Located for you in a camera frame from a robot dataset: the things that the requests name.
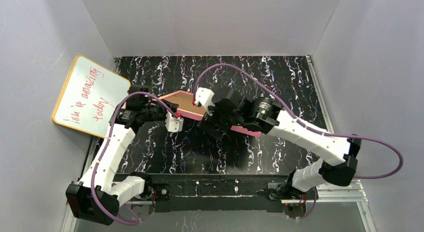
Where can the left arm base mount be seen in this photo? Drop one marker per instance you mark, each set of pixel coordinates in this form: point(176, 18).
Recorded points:
point(153, 192)

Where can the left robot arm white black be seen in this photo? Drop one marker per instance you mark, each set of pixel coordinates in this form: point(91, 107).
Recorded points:
point(95, 197)

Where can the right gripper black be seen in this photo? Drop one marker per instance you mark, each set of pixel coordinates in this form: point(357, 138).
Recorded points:
point(214, 121)

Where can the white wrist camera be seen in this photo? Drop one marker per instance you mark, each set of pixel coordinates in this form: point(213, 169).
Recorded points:
point(203, 97)
point(172, 124)

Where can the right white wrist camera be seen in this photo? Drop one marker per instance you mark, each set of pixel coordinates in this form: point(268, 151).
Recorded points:
point(203, 97)

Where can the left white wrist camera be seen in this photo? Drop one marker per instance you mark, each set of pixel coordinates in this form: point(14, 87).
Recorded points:
point(172, 124)

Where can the brown backing board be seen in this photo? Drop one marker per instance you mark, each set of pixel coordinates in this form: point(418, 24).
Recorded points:
point(185, 104)

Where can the yellow-framed whiteboard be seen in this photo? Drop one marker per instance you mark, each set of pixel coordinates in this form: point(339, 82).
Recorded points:
point(89, 97)

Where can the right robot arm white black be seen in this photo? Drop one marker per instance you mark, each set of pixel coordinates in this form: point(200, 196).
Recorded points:
point(337, 156)

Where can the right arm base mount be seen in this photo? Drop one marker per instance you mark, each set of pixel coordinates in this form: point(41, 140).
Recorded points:
point(281, 191)

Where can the aluminium rail front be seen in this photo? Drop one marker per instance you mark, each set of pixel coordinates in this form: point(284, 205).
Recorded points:
point(212, 192)

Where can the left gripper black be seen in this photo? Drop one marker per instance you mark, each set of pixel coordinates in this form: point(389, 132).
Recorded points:
point(164, 111)

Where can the pink wooden picture frame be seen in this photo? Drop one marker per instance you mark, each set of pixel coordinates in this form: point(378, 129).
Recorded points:
point(227, 99)

